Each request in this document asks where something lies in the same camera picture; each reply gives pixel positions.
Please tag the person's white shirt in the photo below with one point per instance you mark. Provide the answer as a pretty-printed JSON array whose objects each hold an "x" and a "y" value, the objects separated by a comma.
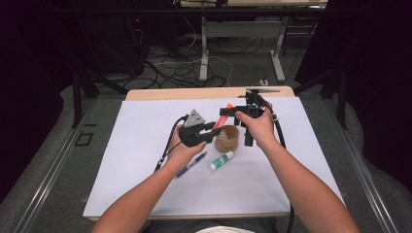
[{"x": 220, "y": 230}]

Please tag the white table mat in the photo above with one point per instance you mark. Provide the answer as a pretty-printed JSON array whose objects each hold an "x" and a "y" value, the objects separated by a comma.
[{"x": 145, "y": 145}]

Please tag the black curtain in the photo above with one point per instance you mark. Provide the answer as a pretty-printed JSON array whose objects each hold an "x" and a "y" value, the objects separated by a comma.
[
  {"x": 26, "y": 81},
  {"x": 379, "y": 81}
]

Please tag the person's right hand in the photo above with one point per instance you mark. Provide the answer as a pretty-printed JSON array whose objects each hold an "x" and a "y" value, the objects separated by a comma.
[{"x": 264, "y": 129}]

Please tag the black equipment cabinet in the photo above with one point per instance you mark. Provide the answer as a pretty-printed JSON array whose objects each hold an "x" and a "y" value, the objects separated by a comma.
[{"x": 110, "y": 42}]

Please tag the white power plug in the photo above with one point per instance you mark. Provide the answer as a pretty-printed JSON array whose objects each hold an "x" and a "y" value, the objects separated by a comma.
[{"x": 263, "y": 82}]

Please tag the white green glue stick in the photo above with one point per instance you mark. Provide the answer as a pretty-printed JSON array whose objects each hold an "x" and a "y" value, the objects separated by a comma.
[{"x": 222, "y": 160}]

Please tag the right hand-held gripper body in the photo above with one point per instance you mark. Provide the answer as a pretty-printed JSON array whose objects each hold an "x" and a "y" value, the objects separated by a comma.
[{"x": 256, "y": 106}]

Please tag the black metal stand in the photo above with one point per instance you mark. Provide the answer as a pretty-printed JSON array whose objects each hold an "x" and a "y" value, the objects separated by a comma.
[
  {"x": 76, "y": 97},
  {"x": 341, "y": 97}
]

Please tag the person's left hand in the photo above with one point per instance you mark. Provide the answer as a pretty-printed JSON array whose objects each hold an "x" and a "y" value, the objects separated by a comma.
[{"x": 181, "y": 153}]

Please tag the white metal frame desk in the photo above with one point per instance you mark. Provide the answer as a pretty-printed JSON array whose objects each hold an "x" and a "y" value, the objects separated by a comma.
[{"x": 204, "y": 48}]

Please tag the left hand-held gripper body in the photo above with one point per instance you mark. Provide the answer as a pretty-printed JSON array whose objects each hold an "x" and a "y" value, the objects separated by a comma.
[{"x": 192, "y": 136}]

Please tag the blue pen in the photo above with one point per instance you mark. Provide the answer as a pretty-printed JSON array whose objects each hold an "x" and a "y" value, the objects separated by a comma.
[{"x": 194, "y": 161}]

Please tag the metal floor rail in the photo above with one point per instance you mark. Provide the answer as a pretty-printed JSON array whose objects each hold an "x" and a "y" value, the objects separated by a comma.
[
  {"x": 366, "y": 181},
  {"x": 48, "y": 181}
]

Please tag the brown tape roll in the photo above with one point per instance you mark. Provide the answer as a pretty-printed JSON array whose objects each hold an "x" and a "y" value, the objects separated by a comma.
[{"x": 231, "y": 144}]

